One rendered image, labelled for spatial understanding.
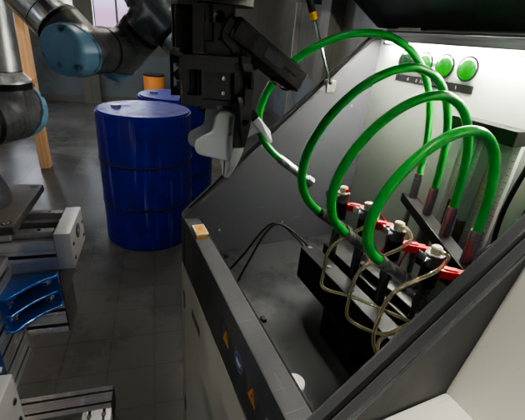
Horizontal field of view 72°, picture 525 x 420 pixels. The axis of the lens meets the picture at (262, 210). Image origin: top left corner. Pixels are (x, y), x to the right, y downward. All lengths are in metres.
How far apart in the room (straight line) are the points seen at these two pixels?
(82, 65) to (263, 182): 0.57
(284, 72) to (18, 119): 0.65
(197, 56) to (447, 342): 0.44
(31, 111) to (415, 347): 0.88
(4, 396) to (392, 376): 0.47
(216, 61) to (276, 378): 0.44
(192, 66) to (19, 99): 0.60
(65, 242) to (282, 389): 0.55
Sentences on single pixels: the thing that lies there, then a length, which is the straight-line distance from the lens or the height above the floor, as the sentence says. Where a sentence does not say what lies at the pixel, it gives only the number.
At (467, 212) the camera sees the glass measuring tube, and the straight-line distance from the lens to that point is 0.89.
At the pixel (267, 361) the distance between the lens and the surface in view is 0.61.
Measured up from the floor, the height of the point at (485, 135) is 1.31.
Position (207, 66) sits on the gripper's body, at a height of 1.37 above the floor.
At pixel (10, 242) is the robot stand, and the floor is 0.98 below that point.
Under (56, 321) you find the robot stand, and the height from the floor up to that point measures 0.76.
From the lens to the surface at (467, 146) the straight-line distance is 0.68.
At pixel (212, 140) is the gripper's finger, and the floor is 1.29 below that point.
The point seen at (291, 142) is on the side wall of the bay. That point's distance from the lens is 1.02.
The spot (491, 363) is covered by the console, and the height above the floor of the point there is 1.06.
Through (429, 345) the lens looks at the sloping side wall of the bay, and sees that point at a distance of 0.51.
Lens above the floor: 1.40
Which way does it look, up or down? 25 degrees down
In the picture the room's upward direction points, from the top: 5 degrees clockwise
